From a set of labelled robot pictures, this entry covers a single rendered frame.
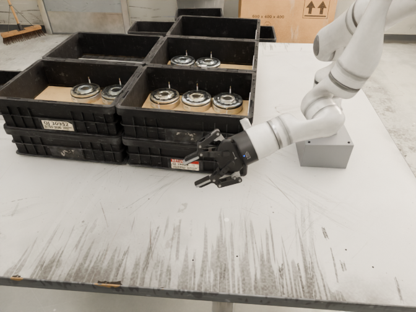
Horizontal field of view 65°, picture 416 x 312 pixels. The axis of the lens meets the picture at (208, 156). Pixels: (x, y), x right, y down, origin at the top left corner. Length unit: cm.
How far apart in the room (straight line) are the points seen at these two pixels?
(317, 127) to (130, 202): 57
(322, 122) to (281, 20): 331
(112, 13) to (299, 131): 385
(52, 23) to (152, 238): 408
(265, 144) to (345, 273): 38
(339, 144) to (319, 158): 8
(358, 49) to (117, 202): 73
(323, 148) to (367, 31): 51
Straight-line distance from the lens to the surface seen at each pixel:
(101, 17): 447
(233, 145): 73
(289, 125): 72
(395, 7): 76
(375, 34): 67
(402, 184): 119
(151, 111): 95
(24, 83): 131
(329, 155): 112
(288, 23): 400
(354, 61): 69
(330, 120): 73
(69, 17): 464
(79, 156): 117
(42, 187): 114
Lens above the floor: 142
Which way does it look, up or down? 39 degrees down
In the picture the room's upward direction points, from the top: straight up
